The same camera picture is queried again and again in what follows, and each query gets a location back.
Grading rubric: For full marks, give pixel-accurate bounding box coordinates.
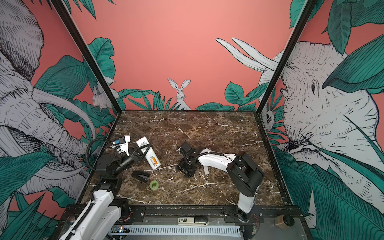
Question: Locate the white remote control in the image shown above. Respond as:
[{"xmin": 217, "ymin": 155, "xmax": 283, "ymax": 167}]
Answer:
[{"xmin": 136, "ymin": 137, "xmax": 161, "ymax": 170}]

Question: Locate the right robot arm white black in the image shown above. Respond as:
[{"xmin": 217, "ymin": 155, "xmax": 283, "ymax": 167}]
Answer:
[{"xmin": 177, "ymin": 142, "xmax": 265, "ymax": 223}]

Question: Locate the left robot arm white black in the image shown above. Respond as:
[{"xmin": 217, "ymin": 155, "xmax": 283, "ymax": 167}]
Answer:
[{"xmin": 60, "ymin": 144, "xmax": 151, "ymax": 240}]

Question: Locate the black clip object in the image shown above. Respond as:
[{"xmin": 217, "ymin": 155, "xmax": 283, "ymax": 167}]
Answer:
[{"xmin": 131, "ymin": 171, "xmax": 150, "ymax": 183}]

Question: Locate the green tape roll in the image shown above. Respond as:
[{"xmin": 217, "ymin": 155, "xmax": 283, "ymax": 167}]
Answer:
[{"xmin": 150, "ymin": 180, "xmax": 159, "ymax": 191}]

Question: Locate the white label tag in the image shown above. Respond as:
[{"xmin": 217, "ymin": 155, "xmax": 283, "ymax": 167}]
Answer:
[{"xmin": 178, "ymin": 217, "xmax": 195, "ymax": 226}]

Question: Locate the small circuit board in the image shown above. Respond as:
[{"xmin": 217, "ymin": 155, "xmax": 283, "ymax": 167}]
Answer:
[{"xmin": 110, "ymin": 225, "xmax": 131, "ymax": 235}]

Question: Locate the brass black knob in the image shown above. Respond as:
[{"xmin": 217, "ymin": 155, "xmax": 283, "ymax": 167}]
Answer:
[{"xmin": 275, "ymin": 215, "xmax": 295, "ymax": 230}]

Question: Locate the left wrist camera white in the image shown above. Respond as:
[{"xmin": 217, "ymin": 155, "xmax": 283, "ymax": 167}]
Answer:
[{"xmin": 113, "ymin": 135, "xmax": 131, "ymax": 156}]

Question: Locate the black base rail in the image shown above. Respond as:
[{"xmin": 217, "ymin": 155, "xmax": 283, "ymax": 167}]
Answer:
[{"xmin": 64, "ymin": 204, "xmax": 304, "ymax": 224}]

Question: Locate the white slotted cable duct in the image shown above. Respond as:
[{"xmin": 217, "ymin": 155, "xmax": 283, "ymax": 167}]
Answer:
[{"xmin": 110, "ymin": 224, "xmax": 242, "ymax": 237}]

